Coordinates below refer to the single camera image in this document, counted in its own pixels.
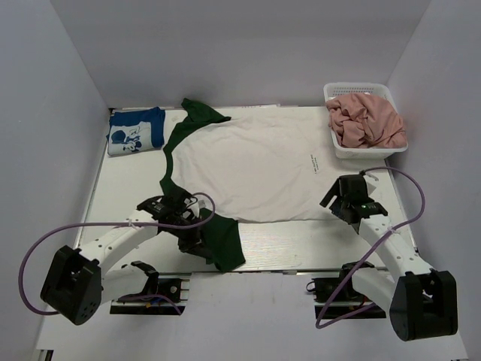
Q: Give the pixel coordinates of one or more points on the white plastic basket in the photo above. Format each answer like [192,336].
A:
[332,90]

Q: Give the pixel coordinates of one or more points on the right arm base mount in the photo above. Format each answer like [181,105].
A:
[347,302]

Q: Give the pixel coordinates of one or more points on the folded blue white t shirt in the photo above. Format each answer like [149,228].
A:
[135,131]

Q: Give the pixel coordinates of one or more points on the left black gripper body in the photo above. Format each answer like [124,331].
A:
[179,232]

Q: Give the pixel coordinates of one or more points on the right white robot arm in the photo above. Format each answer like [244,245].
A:
[420,301]

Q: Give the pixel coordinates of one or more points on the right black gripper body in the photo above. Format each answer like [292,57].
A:
[340,203]

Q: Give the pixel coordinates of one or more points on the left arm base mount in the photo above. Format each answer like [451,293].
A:
[138,289]

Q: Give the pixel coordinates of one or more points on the pink t shirt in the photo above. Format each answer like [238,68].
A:
[362,121]

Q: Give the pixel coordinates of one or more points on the white and green t shirt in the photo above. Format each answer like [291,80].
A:
[249,169]

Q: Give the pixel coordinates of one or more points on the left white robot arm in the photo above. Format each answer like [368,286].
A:
[82,279]

